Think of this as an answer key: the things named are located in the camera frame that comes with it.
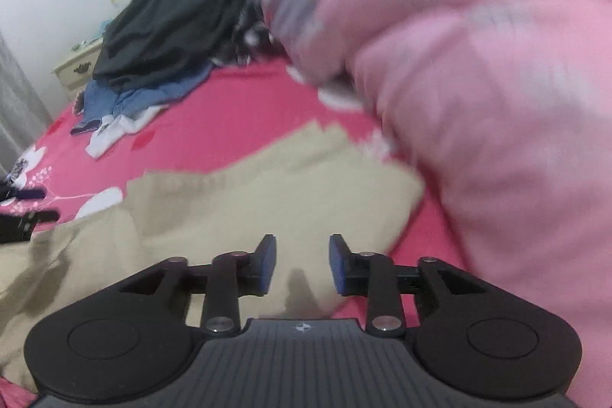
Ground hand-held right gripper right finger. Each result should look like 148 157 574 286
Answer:
329 234 488 338

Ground grey curtain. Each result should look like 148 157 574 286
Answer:
0 30 53 170

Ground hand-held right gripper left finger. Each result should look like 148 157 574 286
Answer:
119 234 278 338

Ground beige pants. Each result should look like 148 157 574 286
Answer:
0 121 426 394

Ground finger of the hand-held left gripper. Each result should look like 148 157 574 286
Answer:
0 210 60 245
0 185 46 203

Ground cream nightstand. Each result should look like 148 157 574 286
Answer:
52 37 103 100

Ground dark grey garment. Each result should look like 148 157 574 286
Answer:
92 0 269 93

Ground blue denim garment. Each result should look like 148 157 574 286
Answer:
71 64 216 136

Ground black and white patterned garment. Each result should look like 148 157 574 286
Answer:
225 0 288 67

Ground pink floral bed sheet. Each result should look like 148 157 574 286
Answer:
0 57 469 408

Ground pink quilt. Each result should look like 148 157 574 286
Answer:
262 0 612 408

